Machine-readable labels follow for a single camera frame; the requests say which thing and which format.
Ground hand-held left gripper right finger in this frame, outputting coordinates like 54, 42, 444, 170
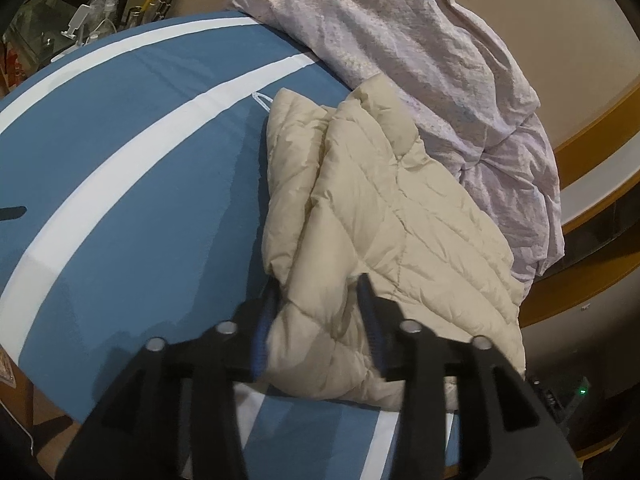
355, 274, 586, 480

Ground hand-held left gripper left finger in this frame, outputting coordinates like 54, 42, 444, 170
55, 277, 281, 480

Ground beige puffer jacket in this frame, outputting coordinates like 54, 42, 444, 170
260, 74, 527, 403

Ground black device with green light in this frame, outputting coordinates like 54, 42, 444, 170
524, 369, 603, 458

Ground lilac floral duvet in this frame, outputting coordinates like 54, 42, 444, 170
227, 0, 567, 283

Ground white phone stand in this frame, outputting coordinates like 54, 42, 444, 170
60, 4, 93, 39

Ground glass bedside table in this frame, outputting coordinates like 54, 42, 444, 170
0, 0, 178, 68

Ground dark wardrobe with wooden frame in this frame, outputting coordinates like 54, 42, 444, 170
520, 102, 640, 321

